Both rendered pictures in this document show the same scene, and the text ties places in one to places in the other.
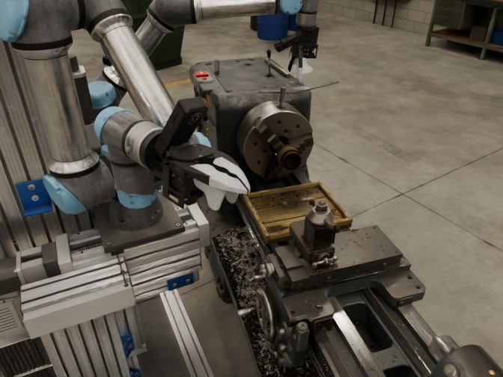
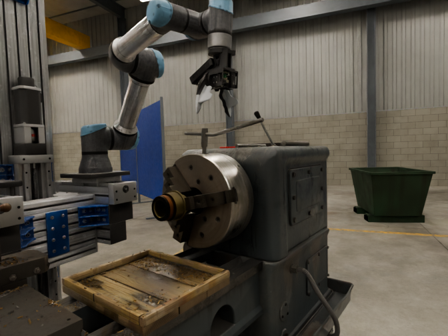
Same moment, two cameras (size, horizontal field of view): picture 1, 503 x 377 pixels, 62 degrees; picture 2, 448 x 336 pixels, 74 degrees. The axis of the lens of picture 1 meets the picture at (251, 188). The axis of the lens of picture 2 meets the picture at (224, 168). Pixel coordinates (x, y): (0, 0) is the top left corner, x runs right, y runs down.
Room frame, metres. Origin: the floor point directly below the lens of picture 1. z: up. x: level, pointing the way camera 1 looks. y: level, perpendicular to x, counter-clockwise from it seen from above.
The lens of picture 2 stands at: (1.10, -0.98, 1.24)
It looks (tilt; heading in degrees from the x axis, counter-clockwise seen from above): 3 degrees down; 55
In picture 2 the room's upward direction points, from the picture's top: 2 degrees counter-clockwise
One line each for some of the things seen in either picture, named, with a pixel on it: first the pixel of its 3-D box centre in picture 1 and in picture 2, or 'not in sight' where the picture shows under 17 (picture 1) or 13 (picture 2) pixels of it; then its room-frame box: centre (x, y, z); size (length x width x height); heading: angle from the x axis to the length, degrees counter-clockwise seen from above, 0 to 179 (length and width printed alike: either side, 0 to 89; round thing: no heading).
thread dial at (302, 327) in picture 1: (301, 335); not in sight; (0.81, -0.15, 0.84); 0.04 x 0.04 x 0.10; 17
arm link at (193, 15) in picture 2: not in sight; (196, 25); (1.63, -0.11, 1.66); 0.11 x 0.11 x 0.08; 7
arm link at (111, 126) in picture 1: (126, 133); not in sight; (0.70, 0.23, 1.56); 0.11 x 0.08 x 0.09; 47
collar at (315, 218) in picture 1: (320, 213); not in sight; (1.03, -0.21, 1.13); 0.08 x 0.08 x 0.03
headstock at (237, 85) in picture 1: (245, 111); (259, 191); (2.01, 0.03, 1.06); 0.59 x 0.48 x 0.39; 17
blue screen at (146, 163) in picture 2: not in sight; (137, 157); (3.72, 6.53, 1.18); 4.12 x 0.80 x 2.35; 85
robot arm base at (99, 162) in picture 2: not in sight; (95, 161); (1.43, 0.55, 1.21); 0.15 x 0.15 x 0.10
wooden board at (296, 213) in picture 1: (295, 209); (147, 281); (1.40, -0.18, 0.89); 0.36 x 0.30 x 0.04; 107
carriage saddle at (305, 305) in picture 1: (341, 277); not in sight; (1.00, -0.30, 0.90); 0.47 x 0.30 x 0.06; 107
